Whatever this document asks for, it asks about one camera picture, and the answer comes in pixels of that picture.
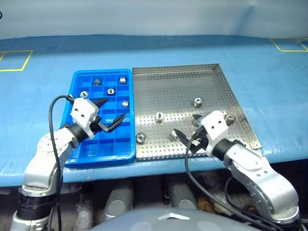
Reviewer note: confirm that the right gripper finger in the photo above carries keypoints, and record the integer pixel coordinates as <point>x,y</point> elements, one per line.
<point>197,118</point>
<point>183,138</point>

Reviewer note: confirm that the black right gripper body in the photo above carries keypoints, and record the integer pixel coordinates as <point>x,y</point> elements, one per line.
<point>199,142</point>

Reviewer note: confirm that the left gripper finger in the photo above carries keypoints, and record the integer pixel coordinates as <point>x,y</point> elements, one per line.
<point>116,121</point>
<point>99,103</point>

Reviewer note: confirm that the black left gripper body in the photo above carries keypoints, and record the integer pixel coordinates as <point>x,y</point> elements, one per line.
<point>101,126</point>

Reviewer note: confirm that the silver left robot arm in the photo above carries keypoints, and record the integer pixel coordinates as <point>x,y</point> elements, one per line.
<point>41,168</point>

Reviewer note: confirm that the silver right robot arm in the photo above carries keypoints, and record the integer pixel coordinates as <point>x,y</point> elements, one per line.
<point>255,173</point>

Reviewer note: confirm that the blue compartment tray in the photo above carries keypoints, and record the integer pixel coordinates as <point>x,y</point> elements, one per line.
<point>113,144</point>

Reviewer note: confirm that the perforated metal tray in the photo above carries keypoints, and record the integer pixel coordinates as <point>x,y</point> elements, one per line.
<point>173,86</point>

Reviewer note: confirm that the grey rounded cylinder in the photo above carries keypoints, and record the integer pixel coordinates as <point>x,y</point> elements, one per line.
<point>183,197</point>
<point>119,199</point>

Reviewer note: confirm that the grey dome with emblem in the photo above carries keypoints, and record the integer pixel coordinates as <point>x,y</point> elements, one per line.
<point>144,223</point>

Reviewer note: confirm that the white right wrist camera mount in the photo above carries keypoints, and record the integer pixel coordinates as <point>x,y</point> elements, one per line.
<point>214,125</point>

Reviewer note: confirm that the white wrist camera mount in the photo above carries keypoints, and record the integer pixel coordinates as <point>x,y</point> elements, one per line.
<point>214,125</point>
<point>83,113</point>

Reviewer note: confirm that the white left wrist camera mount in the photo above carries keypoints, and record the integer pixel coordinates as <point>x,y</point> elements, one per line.
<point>83,113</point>

